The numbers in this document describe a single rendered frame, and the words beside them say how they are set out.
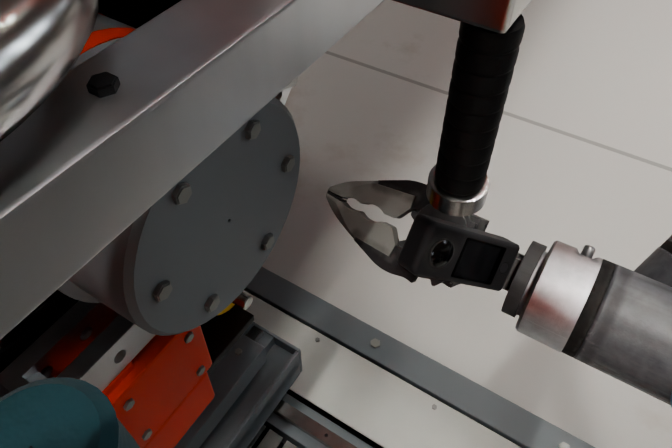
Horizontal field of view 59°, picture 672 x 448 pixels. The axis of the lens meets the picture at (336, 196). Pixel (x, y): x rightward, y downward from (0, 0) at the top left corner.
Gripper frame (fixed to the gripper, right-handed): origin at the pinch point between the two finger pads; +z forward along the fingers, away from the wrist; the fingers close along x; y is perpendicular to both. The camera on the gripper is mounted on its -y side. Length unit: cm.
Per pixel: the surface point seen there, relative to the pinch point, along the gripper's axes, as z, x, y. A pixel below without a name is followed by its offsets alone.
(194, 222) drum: -7.3, -0.5, -32.7
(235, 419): 13, -41, 28
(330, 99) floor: 54, 15, 102
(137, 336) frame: 7.5, -17.5, -12.2
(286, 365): 10.4, -32.1, 33.9
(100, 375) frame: 7.5, -20.6, -15.1
